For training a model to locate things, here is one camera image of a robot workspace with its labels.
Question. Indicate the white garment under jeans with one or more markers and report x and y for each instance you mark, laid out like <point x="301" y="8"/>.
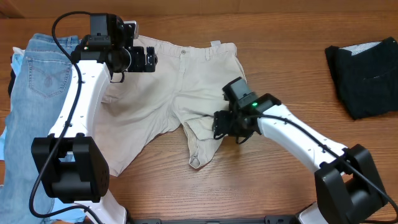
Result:
<point x="18" y="51"/>

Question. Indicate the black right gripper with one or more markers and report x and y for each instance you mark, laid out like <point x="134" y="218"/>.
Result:
<point x="222" y="126"/>

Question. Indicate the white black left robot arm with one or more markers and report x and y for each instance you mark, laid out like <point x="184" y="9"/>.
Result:
<point x="70" y="164"/>

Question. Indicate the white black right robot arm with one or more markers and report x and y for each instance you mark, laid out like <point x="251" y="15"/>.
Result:
<point x="348" y="186"/>

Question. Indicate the folded black garment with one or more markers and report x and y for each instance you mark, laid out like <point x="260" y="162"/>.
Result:
<point x="365" y="77"/>

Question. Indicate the light blue shirt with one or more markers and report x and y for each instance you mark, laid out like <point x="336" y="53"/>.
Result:
<point x="16" y="64"/>

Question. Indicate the light blue denim jeans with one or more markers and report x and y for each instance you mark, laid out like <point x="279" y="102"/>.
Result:
<point x="37" y="98"/>

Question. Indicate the beige cotton shorts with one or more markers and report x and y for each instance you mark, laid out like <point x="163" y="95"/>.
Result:
<point x="185" y="91"/>

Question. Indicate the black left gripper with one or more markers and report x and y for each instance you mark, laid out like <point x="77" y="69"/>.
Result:
<point x="139" y="65"/>

